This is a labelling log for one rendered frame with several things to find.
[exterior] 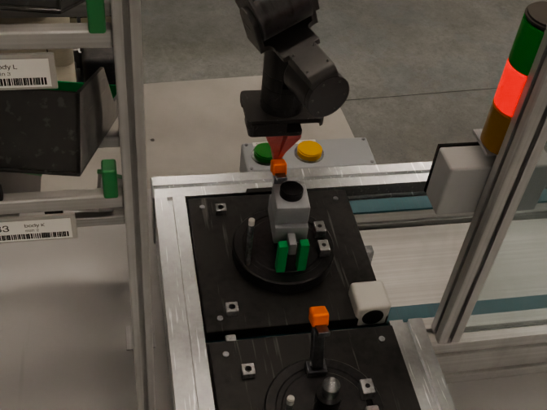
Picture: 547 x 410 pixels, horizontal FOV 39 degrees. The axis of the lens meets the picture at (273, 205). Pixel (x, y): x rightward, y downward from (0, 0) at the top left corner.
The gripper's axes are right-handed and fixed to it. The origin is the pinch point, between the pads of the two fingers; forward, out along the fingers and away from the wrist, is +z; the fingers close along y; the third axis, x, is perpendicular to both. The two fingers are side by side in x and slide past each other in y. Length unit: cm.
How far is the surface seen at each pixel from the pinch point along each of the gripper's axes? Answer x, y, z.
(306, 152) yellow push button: 10.1, 7.5, 8.8
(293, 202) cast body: -11.7, 0.0, -2.6
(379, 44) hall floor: 183, 86, 107
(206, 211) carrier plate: -1.3, -9.7, 8.9
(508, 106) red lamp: -23.3, 17.1, -26.1
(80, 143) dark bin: -26.9, -24.2, -27.2
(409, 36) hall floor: 188, 101, 107
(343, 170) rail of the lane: 6.8, 13.0, 10.0
